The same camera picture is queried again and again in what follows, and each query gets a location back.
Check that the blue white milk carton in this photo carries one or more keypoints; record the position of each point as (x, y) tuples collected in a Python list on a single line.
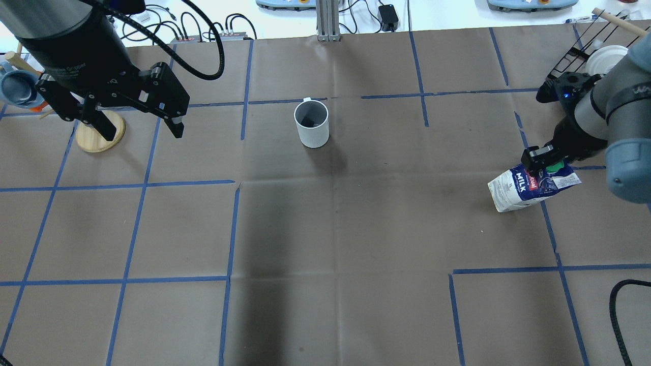
[(516, 189)]

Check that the teach pendant tablet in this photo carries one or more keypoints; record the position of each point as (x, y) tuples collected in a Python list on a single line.
[(296, 5), (529, 6)]

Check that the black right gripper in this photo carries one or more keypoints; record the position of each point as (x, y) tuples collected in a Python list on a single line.
[(572, 136)]

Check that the wooden spatula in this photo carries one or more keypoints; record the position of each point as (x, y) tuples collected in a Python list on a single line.
[(622, 23)]

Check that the white cup on rack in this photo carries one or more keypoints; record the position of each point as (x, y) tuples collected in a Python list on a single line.
[(605, 59)]

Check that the black power adapter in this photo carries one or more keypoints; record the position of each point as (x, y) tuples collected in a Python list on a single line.
[(389, 20)]

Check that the black wire cup rack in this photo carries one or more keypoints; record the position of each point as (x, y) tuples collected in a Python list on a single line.
[(588, 37)]

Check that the orange mug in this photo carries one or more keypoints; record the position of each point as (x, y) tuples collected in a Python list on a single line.
[(39, 108)]

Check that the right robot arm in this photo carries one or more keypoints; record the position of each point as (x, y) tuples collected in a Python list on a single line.
[(610, 114)]

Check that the blue mug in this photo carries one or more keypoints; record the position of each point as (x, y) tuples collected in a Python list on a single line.
[(18, 87)]

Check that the aluminium frame post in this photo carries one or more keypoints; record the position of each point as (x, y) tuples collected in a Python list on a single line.
[(327, 13)]

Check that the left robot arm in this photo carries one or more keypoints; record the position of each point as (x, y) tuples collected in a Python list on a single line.
[(42, 15)]

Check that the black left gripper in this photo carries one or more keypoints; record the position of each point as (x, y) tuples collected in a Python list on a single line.
[(76, 63)]

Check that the white mug grey inside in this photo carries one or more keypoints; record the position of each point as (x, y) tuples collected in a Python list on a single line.
[(311, 118)]

